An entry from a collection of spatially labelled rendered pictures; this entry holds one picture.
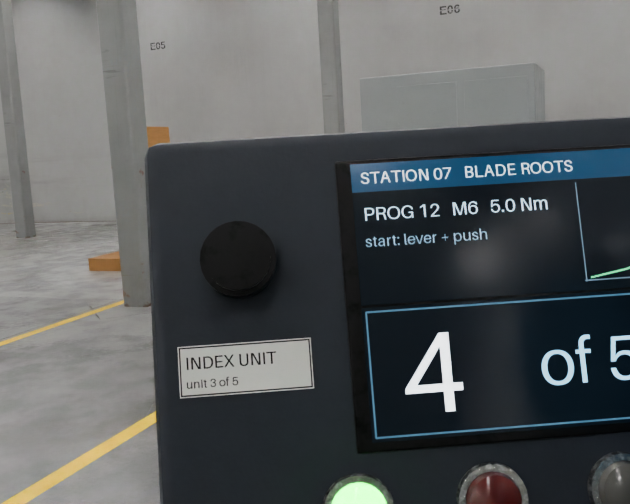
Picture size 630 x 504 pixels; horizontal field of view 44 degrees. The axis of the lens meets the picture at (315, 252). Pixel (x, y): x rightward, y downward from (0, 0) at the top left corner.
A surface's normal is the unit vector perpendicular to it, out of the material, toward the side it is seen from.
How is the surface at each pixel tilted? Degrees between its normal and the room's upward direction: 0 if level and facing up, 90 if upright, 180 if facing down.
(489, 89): 90
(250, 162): 75
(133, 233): 90
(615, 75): 90
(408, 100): 90
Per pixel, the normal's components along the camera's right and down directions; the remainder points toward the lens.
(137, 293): -0.37, 0.14
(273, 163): 0.05, -0.13
